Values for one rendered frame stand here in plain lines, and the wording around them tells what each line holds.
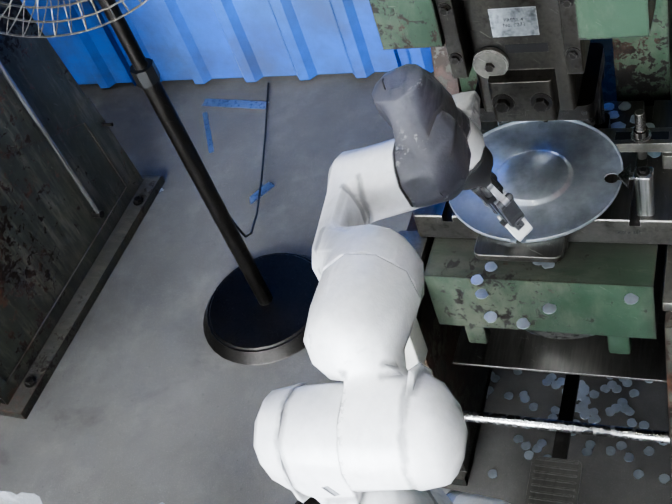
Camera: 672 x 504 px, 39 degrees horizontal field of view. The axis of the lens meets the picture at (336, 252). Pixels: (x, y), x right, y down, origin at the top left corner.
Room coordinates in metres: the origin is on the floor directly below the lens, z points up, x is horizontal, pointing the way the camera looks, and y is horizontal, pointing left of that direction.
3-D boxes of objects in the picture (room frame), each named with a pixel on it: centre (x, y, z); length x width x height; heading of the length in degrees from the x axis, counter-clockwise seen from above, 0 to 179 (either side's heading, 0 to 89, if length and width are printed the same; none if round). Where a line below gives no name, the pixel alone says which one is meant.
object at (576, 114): (1.21, -0.42, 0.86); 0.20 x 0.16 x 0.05; 57
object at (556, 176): (1.10, -0.35, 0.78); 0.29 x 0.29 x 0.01
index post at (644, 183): (1.00, -0.50, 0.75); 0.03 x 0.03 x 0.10; 57
